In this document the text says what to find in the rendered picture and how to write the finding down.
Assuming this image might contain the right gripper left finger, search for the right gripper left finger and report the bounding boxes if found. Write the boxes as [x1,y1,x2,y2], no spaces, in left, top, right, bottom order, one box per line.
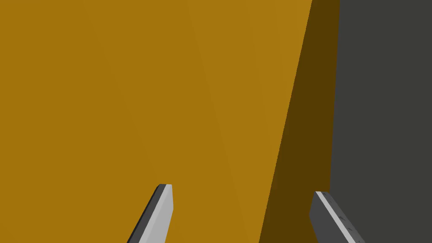
[127,184,174,243]

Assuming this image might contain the orange door leaf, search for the orange door leaf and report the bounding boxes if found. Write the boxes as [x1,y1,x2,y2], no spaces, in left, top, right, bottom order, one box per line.
[0,0,341,243]

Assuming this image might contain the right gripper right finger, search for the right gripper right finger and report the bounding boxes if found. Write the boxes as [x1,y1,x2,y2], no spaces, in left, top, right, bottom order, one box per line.
[309,190,366,243]

